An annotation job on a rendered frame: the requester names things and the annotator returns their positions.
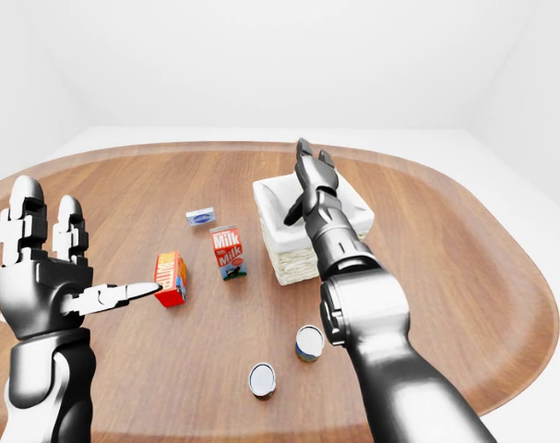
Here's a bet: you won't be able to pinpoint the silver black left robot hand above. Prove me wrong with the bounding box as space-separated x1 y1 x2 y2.
0 174 164 341

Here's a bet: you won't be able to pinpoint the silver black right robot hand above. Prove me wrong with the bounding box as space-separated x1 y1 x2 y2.
282 137 350 241

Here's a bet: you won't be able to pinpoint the white woven basket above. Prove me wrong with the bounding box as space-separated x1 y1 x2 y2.
252 171 375 287

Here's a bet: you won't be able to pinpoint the orange red juice carton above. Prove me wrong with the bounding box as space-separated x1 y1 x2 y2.
153 250 188 309

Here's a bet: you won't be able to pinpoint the red white milk carton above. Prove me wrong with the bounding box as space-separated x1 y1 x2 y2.
209 224 249 281

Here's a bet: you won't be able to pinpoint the small blue white box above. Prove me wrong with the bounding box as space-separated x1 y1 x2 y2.
185 208 218 228

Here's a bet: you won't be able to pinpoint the tin with blue yellow label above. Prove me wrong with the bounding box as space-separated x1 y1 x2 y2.
294 324 326 364

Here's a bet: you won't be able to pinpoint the tin with red label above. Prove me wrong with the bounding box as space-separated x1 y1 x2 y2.
248 362 278 401

